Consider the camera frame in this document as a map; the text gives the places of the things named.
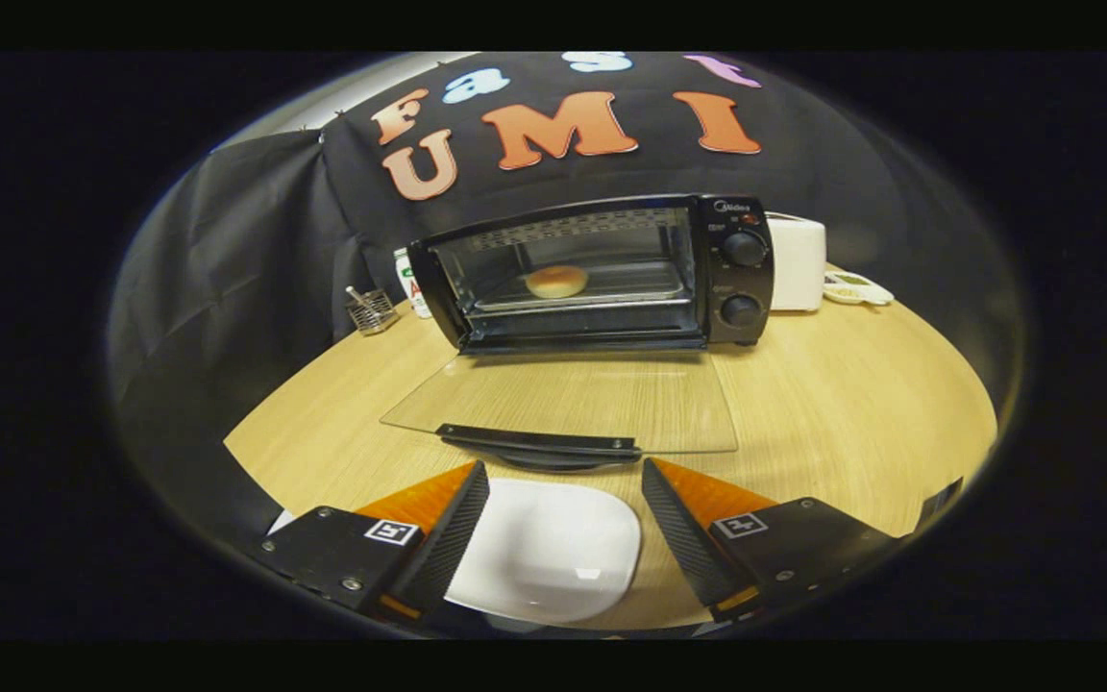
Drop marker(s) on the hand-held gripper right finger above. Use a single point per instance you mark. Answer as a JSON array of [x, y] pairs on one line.
[[683, 543]]

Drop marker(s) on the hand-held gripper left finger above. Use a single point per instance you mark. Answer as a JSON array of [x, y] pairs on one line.
[[443, 548]]

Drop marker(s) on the black toaster oven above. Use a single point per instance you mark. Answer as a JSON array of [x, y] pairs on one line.
[[746, 279]]

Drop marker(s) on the golden brown bagel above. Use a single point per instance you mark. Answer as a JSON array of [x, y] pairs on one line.
[[556, 282]]

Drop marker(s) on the white bread toaster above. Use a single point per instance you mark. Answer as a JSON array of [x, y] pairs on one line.
[[797, 264]]

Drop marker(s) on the white plate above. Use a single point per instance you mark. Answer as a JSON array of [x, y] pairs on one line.
[[544, 548]]

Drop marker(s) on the white bottle green label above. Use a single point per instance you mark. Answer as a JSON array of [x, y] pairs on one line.
[[406, 288]]

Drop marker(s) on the white handheld device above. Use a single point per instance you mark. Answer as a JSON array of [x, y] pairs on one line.
[[856, 288]]

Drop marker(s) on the black backdrop cloth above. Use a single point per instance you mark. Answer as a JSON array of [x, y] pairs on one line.
[[246, 250]]

